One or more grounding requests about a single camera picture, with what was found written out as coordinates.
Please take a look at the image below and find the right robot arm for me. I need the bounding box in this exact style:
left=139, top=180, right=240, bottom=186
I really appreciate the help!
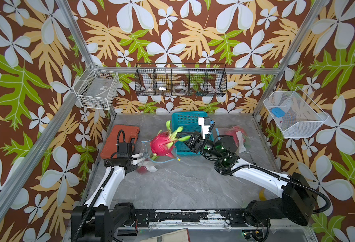
left=178, top=132, right=332, bottom=226

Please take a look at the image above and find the dragon fruit bag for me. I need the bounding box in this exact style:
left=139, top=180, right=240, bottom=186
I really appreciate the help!
left=150, top=121, right=183, bottom=157
left=136, top=165, right=148, bottom=174

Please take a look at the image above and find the yellow tape roll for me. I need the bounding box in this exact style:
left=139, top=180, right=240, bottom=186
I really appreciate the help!
left=259, top=189, right=268, bottom=201

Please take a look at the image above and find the blue sponge in basket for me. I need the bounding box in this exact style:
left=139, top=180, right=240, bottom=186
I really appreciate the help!
left=270, top=107, right=286, bottom=118

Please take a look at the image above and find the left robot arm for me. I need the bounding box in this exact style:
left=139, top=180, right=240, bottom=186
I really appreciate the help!
left=71, top=126, right=145, bottom=242

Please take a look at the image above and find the clear zip-top bag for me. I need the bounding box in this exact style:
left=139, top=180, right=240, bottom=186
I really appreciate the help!
left=139, top=140, right=181, bottom=172
left=216, top=126, right=248, bottom=153

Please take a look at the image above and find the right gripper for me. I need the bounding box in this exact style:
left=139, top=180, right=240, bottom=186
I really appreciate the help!
left=181, top=133, right=224, bottom=160

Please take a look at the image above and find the teal plastic basket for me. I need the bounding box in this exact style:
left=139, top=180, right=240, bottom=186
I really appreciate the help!
left=171, top=112, right=208, bottom=157

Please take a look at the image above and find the white wire basket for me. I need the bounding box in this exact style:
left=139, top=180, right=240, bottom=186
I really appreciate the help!
left=263, top=88, right=329, bottom=139
left=74, top=69, right=120, bottom=110

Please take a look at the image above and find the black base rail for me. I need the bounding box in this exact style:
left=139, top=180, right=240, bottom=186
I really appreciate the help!
left=128, top=208, right=272, bottom=228

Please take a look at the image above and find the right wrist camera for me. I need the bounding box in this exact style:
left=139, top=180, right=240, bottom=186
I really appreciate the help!
left=198, top=117, right=215, bottom=139

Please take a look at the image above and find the white wire basket right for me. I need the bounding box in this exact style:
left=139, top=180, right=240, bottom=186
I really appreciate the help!
left=263, top=88, right=329, bottom=139

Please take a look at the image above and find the red plastic tool case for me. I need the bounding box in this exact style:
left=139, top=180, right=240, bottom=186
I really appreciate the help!
left=100, top=125, right=140, bottom=159

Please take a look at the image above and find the white wire basket left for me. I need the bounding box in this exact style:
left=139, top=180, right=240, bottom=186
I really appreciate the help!
left=74, top=69, right=120, bottom=110

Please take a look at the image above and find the black wire wall basket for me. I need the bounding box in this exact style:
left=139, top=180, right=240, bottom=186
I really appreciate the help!
left=134, top=63, right=228, bottom=97

